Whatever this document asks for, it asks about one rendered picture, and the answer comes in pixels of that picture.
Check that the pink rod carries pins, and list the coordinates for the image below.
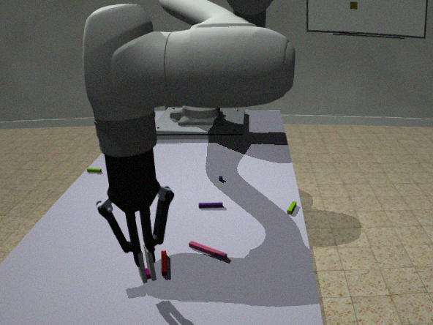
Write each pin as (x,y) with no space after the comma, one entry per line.
(208,250)

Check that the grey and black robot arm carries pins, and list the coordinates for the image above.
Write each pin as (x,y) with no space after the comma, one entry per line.
(220,62)

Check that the lime green rod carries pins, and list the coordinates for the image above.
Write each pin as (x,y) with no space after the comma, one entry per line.
(95,170)
(291,208)

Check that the dark red rod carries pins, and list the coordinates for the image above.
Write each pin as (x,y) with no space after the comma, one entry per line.
(164,263)

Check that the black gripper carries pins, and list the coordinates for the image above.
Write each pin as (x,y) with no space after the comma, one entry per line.
(133,172)

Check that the purple rod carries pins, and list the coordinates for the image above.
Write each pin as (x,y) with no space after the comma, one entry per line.
(210,205)

